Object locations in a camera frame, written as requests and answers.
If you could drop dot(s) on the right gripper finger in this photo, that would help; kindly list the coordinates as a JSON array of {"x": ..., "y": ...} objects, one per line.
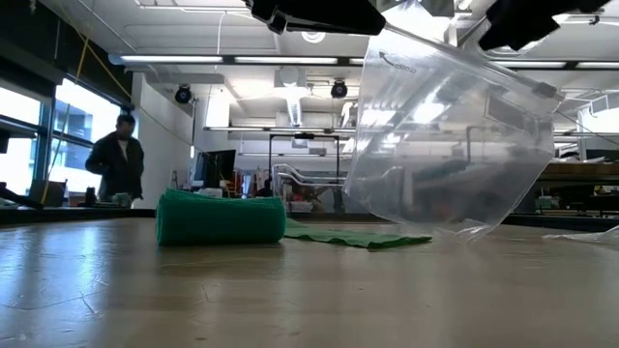
[{"x": 527, "y": 21}]

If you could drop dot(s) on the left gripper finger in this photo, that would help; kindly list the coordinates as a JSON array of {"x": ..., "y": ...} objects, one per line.
[{"x": 329, "y": 14}]

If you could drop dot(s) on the grass green elastic bandage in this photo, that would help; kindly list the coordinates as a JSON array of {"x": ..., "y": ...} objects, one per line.
[{"x": 358, "y": 238}]

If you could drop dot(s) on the teal elastic bandage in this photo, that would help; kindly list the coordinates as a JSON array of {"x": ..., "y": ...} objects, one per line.
[{"x": 217, "y": 220}]

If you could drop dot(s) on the wooden workbench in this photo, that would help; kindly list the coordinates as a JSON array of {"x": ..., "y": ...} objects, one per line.
[{"x": 590, "y": 171}]

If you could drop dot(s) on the clear plastic bin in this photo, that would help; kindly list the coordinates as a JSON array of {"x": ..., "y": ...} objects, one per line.
[{"x": 283, "y": 193}]

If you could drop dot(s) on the black monitor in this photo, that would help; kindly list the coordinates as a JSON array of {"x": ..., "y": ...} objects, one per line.
[{"x": 217, "y": 166}]

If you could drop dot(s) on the person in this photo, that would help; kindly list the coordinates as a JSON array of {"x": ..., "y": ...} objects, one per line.
[{"x": 116, "y": 164}]

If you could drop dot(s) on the large window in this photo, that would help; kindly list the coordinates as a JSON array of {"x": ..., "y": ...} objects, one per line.
[{"x": 77, "y": 111}]

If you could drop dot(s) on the cardboard box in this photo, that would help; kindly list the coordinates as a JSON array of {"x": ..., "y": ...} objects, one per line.
[{"x": 46, "y": 193}]

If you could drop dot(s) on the black metal stand frame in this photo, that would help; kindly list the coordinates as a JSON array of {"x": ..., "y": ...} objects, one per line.
[{"x": 270, "y": 154}]

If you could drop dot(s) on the black table frame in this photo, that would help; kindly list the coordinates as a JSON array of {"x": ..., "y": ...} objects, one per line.
[{"x": 72, "y": 215}]

